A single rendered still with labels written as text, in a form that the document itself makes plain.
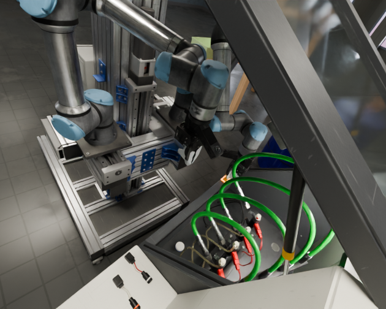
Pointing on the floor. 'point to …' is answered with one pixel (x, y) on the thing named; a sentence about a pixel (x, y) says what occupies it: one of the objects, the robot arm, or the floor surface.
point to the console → (284, 293)
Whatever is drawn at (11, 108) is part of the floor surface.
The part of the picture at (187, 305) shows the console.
